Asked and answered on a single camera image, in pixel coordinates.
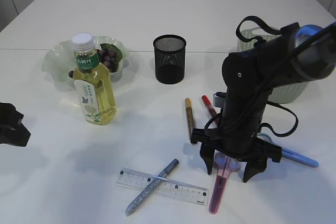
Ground gold glitter glue pen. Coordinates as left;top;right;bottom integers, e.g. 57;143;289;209
184;98;197;145

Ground black mesh pen holder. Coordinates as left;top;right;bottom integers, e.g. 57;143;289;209
153;34;187;84

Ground yellow tea drink bottle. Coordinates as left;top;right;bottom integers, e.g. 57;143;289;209
71;33;117;125

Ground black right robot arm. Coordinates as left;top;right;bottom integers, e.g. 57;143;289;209
192;23;335;182

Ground purple artificial grape bunch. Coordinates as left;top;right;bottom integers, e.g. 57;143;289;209
68;41;123;82

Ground blue scissors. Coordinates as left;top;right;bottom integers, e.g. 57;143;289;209
258;133;319;168

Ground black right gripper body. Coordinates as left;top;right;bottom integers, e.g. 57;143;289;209
191;98;281;163

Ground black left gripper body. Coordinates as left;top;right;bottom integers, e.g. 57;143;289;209
1;102;31;147

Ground clear plastic ruler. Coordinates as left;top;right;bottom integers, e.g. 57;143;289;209
116;168;209;206

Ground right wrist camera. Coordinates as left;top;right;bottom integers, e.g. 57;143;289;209
213;92;226;108

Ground green woven plastic basket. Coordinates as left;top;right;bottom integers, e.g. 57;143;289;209
237;27;308;104

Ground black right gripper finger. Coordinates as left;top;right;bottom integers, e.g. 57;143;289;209
200;143;215;175
243;158;268;183

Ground red glitter glue pen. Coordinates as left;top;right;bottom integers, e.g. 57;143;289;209
202;95;217;117

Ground pink scissors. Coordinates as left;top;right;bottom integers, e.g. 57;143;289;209
209;152;240;215

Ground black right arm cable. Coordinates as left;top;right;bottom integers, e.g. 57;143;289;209
203;16;336;138

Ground silver blue glitter pen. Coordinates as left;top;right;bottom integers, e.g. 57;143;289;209
125;158;179;217

